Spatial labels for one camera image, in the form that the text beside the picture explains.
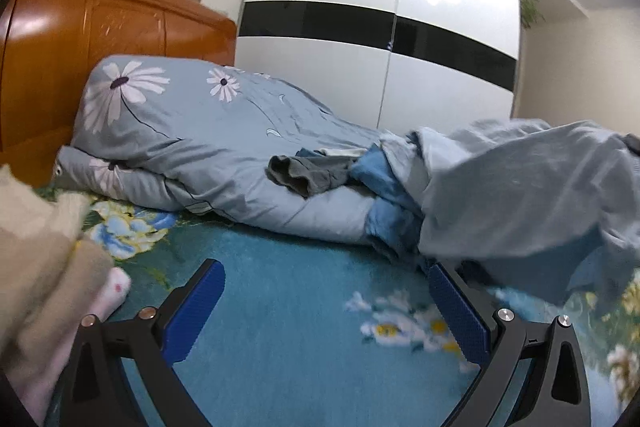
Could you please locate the green potted plant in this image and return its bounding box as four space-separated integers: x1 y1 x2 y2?
520 0 544 29

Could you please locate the white wardrobe with black stripe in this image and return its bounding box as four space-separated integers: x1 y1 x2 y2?
235 0 521 133

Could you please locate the orange wooden headboard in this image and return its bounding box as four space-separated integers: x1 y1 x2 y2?
1 0 236 187

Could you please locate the grey floral duvet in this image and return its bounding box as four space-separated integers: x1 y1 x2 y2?
52 55 378 244

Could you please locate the light blue t-shirt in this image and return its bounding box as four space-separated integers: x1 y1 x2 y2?
381 119 639 308

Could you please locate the pink folded blanket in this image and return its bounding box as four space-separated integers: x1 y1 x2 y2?
6 268 131 426

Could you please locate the beige fluffy blanket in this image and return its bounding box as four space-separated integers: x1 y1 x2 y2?
1 165 113 358

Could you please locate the dark grey garment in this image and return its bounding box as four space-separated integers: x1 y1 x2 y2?
266 150 359 198

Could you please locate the blue crumpled garment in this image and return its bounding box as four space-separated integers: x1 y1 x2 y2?
349 144 432 273

